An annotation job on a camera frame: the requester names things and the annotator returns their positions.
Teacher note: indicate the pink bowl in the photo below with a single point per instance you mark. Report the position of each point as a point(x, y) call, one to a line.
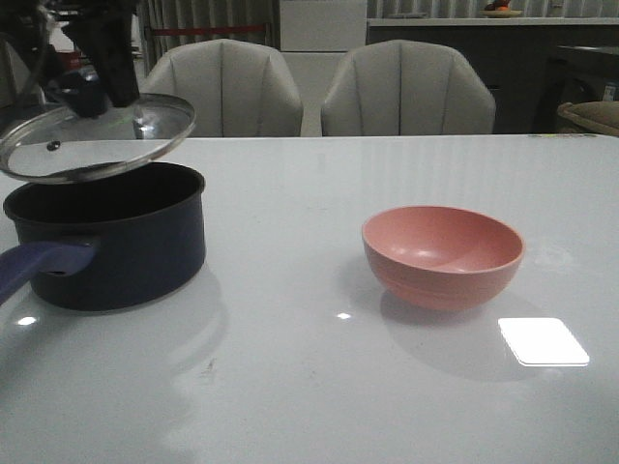
point(441, 258)

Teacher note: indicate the right beige armchair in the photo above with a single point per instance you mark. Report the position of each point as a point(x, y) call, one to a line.
point(402, 87)

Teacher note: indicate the white refrigerator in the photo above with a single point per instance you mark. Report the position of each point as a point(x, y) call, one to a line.
point(314, 35)

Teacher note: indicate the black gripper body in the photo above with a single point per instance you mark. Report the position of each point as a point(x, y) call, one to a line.
point(25, 23)

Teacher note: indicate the left beige armchair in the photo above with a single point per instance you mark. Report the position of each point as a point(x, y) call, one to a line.
point(237, 89)

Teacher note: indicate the tan cushion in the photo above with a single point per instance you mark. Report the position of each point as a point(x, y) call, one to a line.
point(598, 117)

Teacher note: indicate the dark kitchen counter cabinet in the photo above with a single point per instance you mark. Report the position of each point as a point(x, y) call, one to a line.
point(509, 54)

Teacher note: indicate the grey curtain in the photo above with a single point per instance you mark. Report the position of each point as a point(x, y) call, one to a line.
point(203, 14)

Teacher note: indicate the red belt stanchion barrier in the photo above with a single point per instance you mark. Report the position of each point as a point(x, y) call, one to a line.
point(211, 31)

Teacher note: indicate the glass lid with blue knob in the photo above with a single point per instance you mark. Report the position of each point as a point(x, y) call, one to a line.
point(62, 147)

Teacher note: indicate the dark blue saucepan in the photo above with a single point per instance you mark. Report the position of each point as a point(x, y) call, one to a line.
point(107, 244)

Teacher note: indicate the fruit plate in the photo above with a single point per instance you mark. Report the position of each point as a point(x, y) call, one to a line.
point(500, 9)

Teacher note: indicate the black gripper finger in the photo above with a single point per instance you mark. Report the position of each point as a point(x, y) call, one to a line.
point(113, 63)

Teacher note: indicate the beige armchair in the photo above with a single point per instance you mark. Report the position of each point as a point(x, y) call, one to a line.
point(237, 89)
point(402, 87)

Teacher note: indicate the black washing machine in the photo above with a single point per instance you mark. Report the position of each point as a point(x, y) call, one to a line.
point(576, 74)

